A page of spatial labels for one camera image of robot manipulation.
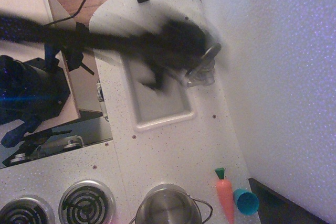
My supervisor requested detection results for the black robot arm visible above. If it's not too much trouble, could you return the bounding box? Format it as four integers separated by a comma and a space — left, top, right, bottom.
1, 13, 208, 91

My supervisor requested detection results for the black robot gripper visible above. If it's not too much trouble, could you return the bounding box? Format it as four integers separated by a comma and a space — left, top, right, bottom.
140, 19, 210, 94

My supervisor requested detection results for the stainless steel pot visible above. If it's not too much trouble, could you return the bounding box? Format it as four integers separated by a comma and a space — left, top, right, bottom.
130, 184, 213, 224

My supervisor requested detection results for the orange toy carrot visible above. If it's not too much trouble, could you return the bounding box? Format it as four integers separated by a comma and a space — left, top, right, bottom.
215, 167, 234, 224

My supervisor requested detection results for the black stove burner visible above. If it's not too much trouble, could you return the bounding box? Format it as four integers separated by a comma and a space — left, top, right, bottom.
1, 195, 56, 223
58, 179, 116, 224

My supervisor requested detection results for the grey toy sink basin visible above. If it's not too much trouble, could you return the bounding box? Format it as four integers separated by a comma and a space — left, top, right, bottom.
122, 58, 197, 132

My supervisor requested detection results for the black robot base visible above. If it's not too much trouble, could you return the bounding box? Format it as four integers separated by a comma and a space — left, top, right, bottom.
1, 55, 70, 148

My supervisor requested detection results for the right black stove burner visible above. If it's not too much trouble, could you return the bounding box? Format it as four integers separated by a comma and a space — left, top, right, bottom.
58, 179, 116, 224

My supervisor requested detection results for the blue clamp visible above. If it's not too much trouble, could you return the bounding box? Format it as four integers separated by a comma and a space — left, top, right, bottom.
44, 44, 60, 72

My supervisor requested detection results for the black clamp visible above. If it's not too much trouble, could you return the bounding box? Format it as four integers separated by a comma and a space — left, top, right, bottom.
62, 22, 95, 76

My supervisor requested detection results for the left black stove burner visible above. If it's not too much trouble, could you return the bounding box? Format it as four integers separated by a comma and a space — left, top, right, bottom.
1, 195, 56, 223

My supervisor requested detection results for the silver faucet base with lever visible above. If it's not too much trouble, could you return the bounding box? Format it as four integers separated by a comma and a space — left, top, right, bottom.
186, 60, 215, 88

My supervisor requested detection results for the teal plastic cup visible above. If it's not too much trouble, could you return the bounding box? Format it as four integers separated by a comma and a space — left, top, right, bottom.
233, 188, 259, 216

